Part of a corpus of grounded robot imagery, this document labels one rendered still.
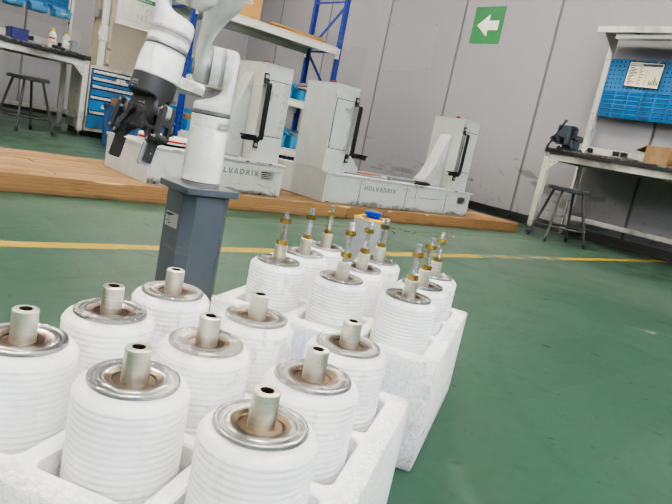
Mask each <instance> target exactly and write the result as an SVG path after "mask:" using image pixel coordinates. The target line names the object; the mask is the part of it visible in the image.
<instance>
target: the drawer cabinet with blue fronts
mask: <svg viewBox="0 0 672 504"><path fill-rule="evenodd" d="M131 76H132V74H130V73H126V72H121V71H117V70H112V69H108V68H104V67H99V66H95V65H90V64H89V72H88V81H87V89H86V98H85V106H84V115H83V123H82V131H80V132H79V134H81V135H82V136H87V137H94V138H100V139H102V128H103V117H104V107H103V103H109V104H111V98H115V99H119V97H120V96H121V95H123V96H125V97H127V98H129V99H131V97H132V95H133V92H132V91H131V90H130V89H129V88H128V84H129V82H130V79H131ZM80 80H81V74H80V72H79V71H78V70H77V68H76V67H75V65H72V67H71V76H70V85H69V94H68V103H67V111H69V112H73V113H76V114H77V106H78V97H79V89H80ZM75 123H76V118H74V117H71V116H68V115H66V120H65V124H67V125H68V129H67V130H68V131H71V132H74V133H76V134H77V130H75Z"/></svg>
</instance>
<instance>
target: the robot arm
mask: <svg viewBox="0 0 672 504"><path fill-rule="evenodd" d="M173 1H176V2H178V3H181V4H183V5H186V6H188V7H191V8H193V9H196V10H198V11H202V12H204V13H203V18H202V23H201V28H200V32H199V36H198V41H197V45H196V49H195V52H194V58H193V64H192V77H193V80H194V81H195V82H194V81H191V80H188V79H185V78H183V77H182V73H183V69H184V64H185V60H186V57H187V54H188V51H189V48H190V45H191V43H192V40H193V37H194V32H195V30H194V26H193V25H192V24H191V23H190V22H189V21H188V20H187V19H185V18H184V17H182V16H181V15H179V14H178V13H176V12H175V11H174V10H173V9H172V2H173ZM247 2H248V0H156V3H155V10H154V16H153V20H152V23H151V26H150V29H149V32H148V35H147V38H146V40H145V43H144V45H143V47H142V49H141V51H140V53H139V56H138V59H137V61H136V64H135V67H134V70H133V73H132V76H131V79H130V82H129V84H128V88H129V89H130V90H131V91H132V92H133V95H132V97H131V99H129V98H127V97H125V96H123V95H121V96H120V97H119V99H118V102H117V104H116V106H115V109H114V111H113V113H112V116H111V118H110V120H109V123H108V126H109V127H111V128H112V131H113V132H114V133H113V136H112V139H111V142H110V145H109V148H108V151H107V152H108V154H110V155H113V156H115V157H120V155H121V152H122V149H123V146H124V143H125V141H126V137H124V136H127V135H128V134H129V133H130V132H131V131H132V130H136V129H137V128H140V129H142V130H143V131H144V137H145V141H146V142H143V144H142V147H141V150H140V153H139V156H138V159H137V163H138V164H140V165H142V166H145V167H149V166H150V164H151V162H152V160H153V157H154V154H155V151H156V148H157V146H159V145H160V144H163V143H164V144H167V143H168V141H169V138H170V134H171V130H172V126H173V122H174V118H175V115H176V110H174V109H172V108H170V107H168V106H166V105H171V104H172V102H173V99H174V96H175V93H176V92H177V93H181V94H186V95H191V96H196V97H203V94H204V91H205V87H204V85H208V86H212V87H217V88H221V89H222V91H221V93H220V94H219V95H217V96H215V97H212V98H208V99H201V100H196V101H194V103H193V107H192V111H193V112H192V114H191V121H190V128H189V134H188V141H187V144H186V148H185V155H184V161H183V168H182V175H181V182H182V183H184V184H188V185H191V186H196V187H202V188H209V189H219V185H220V179H221V173H222V167H223V160H224V154H225V148H226V142H227V136H228V129H229V123H230V117H231V110H232V104H233V98H234V93H235V88H236V84H237V81H238V75H239V69H240V65H241V63H240V55H239V53H238V52H236V51H233V50H229V49H225V48H220V47H216V46H212V43H213V41H214V39H215V37H216V35H217V34H218V33H219V31H220V30H221V29H222V28H223V27H224V26H225V25H226V24H227V23H228V22H229V21H230V20H231V19H232V18H234V17H235V16H236V15H237V14H238V13H239V12H240V11H241V10H242V9H243V8H244V6H245V5H246V4H247ZM202 84H203V85H202ZM122 109H123V110H122ZM118 116H119V118H118V119H119V121H118V122H117V123H116V122H115V121H116V119H117V117H118ZM124 126H126V128H125V129H124ZM162 128H164V129H165V131H164V134H163V135H160V133H161V132H162ZM151 134H152V135H151Z"/></svg>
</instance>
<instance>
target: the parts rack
mask: <svg viewBox="0 0 672 504"><path fill-rule="evenodd" d="M339 3H344V8H343V9H342V10H341V11H340V12H339V14H338V15H337V16H336V17H335V18H334V19H333V21H332V22H331V23H330V24H329V25H328V26H327V28H326V29H325V30H324V31H323V32H322V34H321V35H320V36H319V37H320V38H321V37H322V36H323V35H324V34H325V32H326V31H327V30H328V29H329V28H330V27H331V25H332V24H333V23H334V22H335V21H336V20H337V18H338V17H339V16H340V15H341V14H342V13H343V14H342V19H341V24H340V30H339V35H338V40H337V45H336V47H335V46H332V45H329V44H326V43H323V42H320V41H317V40H314V39H311V38H308V37H305V36H302V35H299V34H296V33H294V32H291V31H288V30H285V29H282V28H279V27H276V26H273V25H270V24H267V23H264V22H261V21H258V20H255V19H253V18H250V17H247V16H244V15H241V14H237V15H236V16H235V17H234V18H232V19H231V20H230V21H229V22H228V23H227V24H226V25H225V26H224V27H223V28H225V29H228V30H231V31H235V32H238V33H241V34H244V35H247V36H250V37H254V38H257V39H260V40H263V41H266V42H269V43H273V44H276V45H279V46H282V47H285V48H288V49H292V50H295V51H298V52H301V53H304V61H303V67H302V72H301V78H300V83H305V82H306V76H307V71H308V65H309V60H310V61H311V63H312V65H313V68H314V70H315V72H316V74H317V77H318V79H319V81H322V80H321V77H320V75H319V73H318V71H317V68H316V66H315V64H314V62H313V60H312V57H311V52H312V53H330V54H333V55H335V56H334V61H333V66H332V72H331V77H330V82H332V81H333V80H335V81H336V77H337V72H338V67H339V61H340V56H341V51H342V46H343V41H344V35H345V30H346V25H347V20H348V15H349V10H350V4H351V0H345V1H335V2H320V0H315V1H314V7H313V12H312V18H311V23H310V29H309V34H311V35H314V33H315V27H316V22H317V17H318V11H319V6H320V4H339ZM172 9H173V10H174V11H175V12H176V13H178V14H181V15H184V16H187V17H190V20H189V22H190V23H191V24H192V25H193V26H194V30H196V23H197V20H200V21H202V18H203V13H204V12H202V11H198V10H196V9H193V8H191V7H188V6H186V5H183V4H181V3H178V2H172ZM193 43H194V37H193V40H192V43H191V45H190V48H189V51H188V54H187V57H186V60H185V64H184V69H183V73H182V77H183V78H185V79H188V80H191V81H194V80H193V77H192V74H190V73H189V70H190V63H191V57H192V50H193ZM312 49H318V50H321V51H311V50H312ZM194 82H195V81H194ZM300 83H299V84H300ZM204 87H205V89H209V90H213V91H218V92H221V91H222V89H221V88H217V87H212V86H208V85H204ZM185 97H186V94H181V93H179V96H178V103H177V109H176V116H175V123H174V122H173V125H174V127H172V130H171V134H173V135H174V136H177V137H182V138H186V139H188V134H189V131H185V130H181V124H182V117H183V111H184V104H185ZM304 103H305V102H304V101H300V100H296V99H292V98H289V103H288V108H291V109H294V116H293V122H292V127H291V129H292V130H297V125H298V120H299V114H300V109H303V108H304ZM295 151H296V150H295V149H289V148H285V147H280V153H279V155H284V156H286V160H291V158H292V157H295Z"/></svg>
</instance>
